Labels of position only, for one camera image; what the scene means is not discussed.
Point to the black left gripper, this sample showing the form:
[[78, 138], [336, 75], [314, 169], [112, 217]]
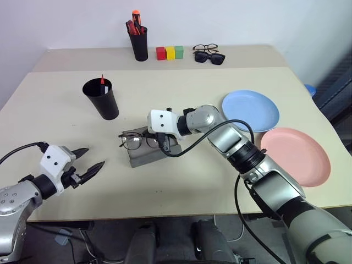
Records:
[[71, 178]]

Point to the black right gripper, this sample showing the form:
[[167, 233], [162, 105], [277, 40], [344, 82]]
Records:
[[166, 141]]

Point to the thin black frame eyeglasses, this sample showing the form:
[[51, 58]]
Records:
[[132, 141]]

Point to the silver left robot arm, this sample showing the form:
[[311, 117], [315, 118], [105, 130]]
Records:
[[16, 198]]

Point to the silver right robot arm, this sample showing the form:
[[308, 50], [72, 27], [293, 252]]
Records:
[[275, 178]]

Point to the grey glasses case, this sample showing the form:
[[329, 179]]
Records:
[[148, 158]]

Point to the wide black cup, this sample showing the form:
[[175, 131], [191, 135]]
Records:
[[105, 105]]

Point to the tall black tool holder cup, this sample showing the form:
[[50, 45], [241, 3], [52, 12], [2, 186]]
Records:
[[140, 48]]

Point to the red tipped marker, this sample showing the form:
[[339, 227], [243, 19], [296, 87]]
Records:
[[103, 82]]

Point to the red block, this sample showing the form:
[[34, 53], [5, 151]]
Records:
[[160, 53]]

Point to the yellow block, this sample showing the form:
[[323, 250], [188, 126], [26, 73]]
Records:
[[170, 53]]

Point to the green block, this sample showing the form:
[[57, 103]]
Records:
[[179, 52]]

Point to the dark rounded shape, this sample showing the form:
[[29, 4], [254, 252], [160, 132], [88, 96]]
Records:
[[211, 242], [143, 244]]

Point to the blue plate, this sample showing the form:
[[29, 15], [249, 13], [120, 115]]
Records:
[[248, 110]]

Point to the black sunglasses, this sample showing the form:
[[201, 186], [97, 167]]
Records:
[[217, 58]]

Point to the pink plate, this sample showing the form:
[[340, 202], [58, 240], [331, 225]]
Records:
[[297, 156]]

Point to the small blue object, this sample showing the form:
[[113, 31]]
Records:
[[310, 89]]

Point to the black chair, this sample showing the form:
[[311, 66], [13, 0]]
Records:
[[335, 93]]

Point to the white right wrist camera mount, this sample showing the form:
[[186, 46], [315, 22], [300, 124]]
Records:
[[162, 121]]

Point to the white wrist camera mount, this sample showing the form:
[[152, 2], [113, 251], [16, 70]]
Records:
[[52, 156], [162, 121]]

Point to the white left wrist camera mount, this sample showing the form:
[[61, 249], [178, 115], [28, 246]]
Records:
[[52, 156]]

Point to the brown thin frame eyeglasses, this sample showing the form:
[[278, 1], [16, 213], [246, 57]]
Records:
[[211, 48]]

